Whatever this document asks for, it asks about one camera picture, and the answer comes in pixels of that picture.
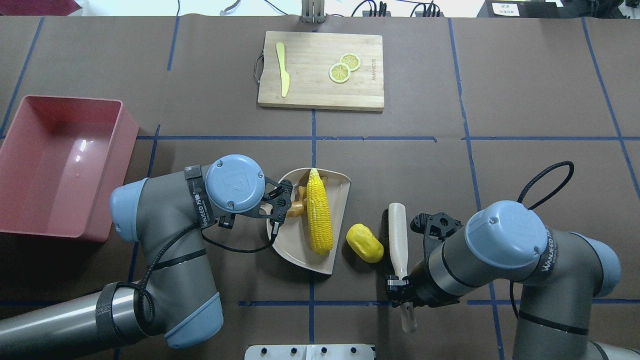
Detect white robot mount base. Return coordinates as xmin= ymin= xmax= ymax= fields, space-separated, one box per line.
xmin=244 ymin=343 xmax=377 ymax=360

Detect bamboo cutting board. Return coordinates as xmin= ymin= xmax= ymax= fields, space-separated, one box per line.
xmin=257 ymin=30 xmax=386 ymax=113

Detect yellow plastic toy knife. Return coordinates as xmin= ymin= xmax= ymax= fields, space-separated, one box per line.
xmin=275 ymin=42 xmax=291 ymax=98

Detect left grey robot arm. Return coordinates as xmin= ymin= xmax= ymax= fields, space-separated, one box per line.
xmin=1 ymin=154 xmax=293 ymax=360

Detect yellow toy potato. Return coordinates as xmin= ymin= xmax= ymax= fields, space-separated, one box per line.
xmin=346 ymin=223 xmax=384 ymax=264

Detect aluminium frame post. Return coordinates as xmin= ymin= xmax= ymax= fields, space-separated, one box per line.
xmin=300 ymin=0 xmax=326 ymax=24

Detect beige plastic dustpan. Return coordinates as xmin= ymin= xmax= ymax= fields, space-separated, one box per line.
xmin=273 ymin=167 xmax=351 ymax=276

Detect beige hand brush black bristles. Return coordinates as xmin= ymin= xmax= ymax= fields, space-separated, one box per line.
xmin=382 ymin=202 xmax=418 ymax=334

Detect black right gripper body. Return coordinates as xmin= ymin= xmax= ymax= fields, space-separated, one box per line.
xmin=385 ymin=212 xmax=462 ymax=308

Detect upper toy lemon slice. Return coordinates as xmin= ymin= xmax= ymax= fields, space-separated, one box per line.
xmin=339 ymin=52 xmax=362 ymax=72

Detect toy lemon slice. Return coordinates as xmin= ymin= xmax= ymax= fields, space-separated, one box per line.
xmin=327 ymin=62 xmax=352 ymax=84
xmin=339 ymin=52 xmax=362 ymax=72

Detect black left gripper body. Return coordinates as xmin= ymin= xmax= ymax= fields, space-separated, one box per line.
xmin=258 ymin=177 xmax=293 ymax=226

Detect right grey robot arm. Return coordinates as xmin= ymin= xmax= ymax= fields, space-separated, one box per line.
xmin=385 ymin=161 xmax=639 ymax=360

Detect tan toy ginger root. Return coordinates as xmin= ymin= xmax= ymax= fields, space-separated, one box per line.
xmin=286 ymin=168 xmax=330 ymax=220

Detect pink plastic bin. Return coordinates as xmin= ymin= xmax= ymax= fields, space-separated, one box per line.
xmin=0 ymin=95 xmax=139 ymax=243

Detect lower toy lemon slice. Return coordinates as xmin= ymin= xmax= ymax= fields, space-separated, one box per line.
xmin=327 ymin=62 xmax=352 ymax=84

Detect magenta cloth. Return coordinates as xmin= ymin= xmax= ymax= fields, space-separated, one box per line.
xmin=0 ymin=0 xmax=82 ymax=16

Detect yellow toy corn cob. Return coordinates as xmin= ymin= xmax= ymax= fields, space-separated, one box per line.
xmin=306 ymin=168 xmax=334 ymax=256

